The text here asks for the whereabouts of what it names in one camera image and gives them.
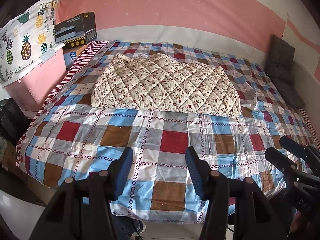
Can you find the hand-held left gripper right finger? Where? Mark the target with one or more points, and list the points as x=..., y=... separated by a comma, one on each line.
x=193, y=170

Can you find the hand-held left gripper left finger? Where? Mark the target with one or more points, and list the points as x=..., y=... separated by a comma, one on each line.
x=123, y=170

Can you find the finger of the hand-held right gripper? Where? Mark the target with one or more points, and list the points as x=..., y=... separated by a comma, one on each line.
x=280, y=160
x=292, y=145

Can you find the floral quilted garment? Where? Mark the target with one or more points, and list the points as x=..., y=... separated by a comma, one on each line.
x=162, y=85

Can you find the plaid bed sheet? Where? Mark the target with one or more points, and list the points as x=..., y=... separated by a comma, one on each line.
x=150, y=140

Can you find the person's leg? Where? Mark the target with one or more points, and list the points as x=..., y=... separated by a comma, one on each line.
x=125, y=227

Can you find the person's shoe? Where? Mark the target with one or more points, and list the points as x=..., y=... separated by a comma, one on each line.
x=140, y=226

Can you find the grey cushion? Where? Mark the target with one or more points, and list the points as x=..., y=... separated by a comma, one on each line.
x=281, y=62

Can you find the pink plastic storage box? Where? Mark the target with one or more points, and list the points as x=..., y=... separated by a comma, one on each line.
x=42, y=80

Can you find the black appliance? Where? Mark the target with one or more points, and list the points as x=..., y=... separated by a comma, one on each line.
x=11, y=120

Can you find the brown cardboard box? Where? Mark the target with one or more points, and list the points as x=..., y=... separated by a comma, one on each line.
x=73, y=55

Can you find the black printed cardboard box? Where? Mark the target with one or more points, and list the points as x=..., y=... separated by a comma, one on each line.
x=75, y=28

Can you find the pineapple print cloth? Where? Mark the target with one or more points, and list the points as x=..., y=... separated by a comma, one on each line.
x=25, y=45

